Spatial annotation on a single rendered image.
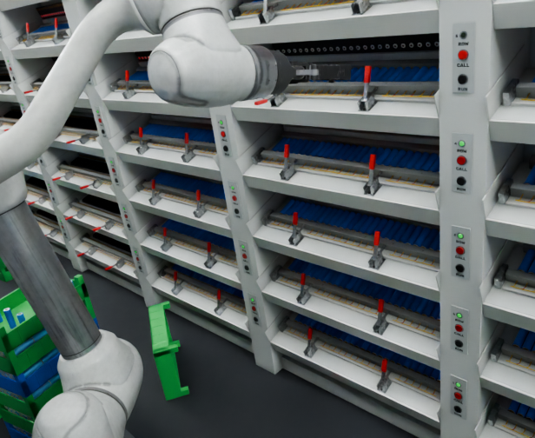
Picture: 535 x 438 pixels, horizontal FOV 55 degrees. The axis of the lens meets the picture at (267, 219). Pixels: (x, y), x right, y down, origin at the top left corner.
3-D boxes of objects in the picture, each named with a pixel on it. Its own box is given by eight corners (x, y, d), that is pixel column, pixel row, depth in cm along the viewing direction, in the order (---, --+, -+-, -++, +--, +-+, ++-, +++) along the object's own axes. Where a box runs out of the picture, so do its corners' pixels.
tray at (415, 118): (442, 136, 103) (435, 96, 97) (236, 120, 143) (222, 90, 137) (483, 83, 112) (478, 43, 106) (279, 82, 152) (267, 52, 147)
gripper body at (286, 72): (244, 95, 92) (279, 93, 99) (280, 96, 86) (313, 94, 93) (243, 50, 90) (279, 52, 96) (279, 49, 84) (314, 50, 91)
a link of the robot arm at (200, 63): (268, 89, 80) (241, 10, 81) (189, 92, 69) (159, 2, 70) (227, 116, 88) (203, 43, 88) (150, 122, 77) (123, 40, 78)
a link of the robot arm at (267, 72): (257, 102, 82) (281, 100, 87) (256, 43, 80) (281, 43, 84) (220, 100, 89) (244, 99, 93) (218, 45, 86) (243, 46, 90)
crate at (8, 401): (35, 419, 151) (26, 398, 147) (-6, 401, 161) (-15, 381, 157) (108, 355, 174) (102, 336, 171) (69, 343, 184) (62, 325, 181)
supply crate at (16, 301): (8, 354, 141) (-3, 329, 138) (-35, 339, 151) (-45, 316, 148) (89, 296, 164) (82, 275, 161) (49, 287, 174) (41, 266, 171)
